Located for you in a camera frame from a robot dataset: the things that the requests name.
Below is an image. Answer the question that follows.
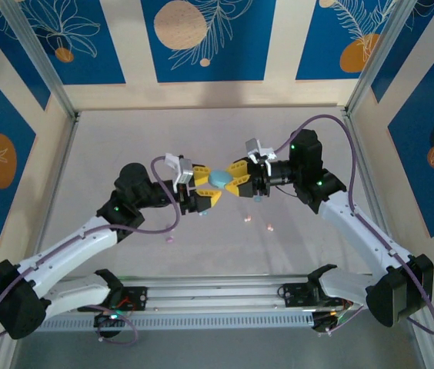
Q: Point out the blue earbud charging case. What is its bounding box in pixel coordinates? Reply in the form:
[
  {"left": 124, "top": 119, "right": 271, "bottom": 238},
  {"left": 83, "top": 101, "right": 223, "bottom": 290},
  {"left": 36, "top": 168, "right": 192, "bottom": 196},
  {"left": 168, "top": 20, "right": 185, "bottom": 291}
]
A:
[{"left": 208, "top": 168, "right": 233, "bottom": 190}]

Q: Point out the aluminium frame rail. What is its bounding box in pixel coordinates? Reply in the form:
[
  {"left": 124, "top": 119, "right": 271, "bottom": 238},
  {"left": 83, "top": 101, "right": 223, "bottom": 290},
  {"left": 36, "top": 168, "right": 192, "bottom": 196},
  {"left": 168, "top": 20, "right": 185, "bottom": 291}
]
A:
[
  {"left": 0, "top": 111, "right": 83, "bottom": 369},
  {"left": 342, "top": 109, "right": 434, "bottom": 369}
]

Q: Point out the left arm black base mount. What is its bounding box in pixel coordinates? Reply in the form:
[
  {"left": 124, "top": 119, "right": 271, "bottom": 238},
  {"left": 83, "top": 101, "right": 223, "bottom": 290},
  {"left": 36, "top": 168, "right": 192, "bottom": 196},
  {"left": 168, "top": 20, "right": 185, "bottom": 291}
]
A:
[{"left": 93, "top": 286, "right": 149, "bottom": 339}]

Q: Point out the aluminium frame post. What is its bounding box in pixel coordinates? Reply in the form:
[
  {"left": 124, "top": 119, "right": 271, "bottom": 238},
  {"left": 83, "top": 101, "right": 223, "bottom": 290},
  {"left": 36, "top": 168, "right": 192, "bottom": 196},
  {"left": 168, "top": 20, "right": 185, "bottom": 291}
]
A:
[
  {"left": 342, "top": 0, "right": 414, "bottom": 116},
  {"left": 0, "top": 0, "right": 82, "bottom": 121}
]

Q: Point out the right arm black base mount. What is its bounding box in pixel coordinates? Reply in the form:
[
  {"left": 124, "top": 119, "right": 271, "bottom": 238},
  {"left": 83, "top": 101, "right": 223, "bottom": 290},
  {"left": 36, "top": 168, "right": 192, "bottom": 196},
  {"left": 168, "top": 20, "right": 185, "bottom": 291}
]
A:
[{"left": 281, "top": 282, "right": 356, "bottom": 334}]

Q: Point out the grey slotted cable duct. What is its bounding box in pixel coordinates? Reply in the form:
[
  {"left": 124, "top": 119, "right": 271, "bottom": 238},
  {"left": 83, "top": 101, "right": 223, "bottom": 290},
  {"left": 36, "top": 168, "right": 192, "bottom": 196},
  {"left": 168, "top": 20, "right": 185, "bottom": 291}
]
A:
[{"left": 39, "top": 310, "right": 316, "bottom": 332}]

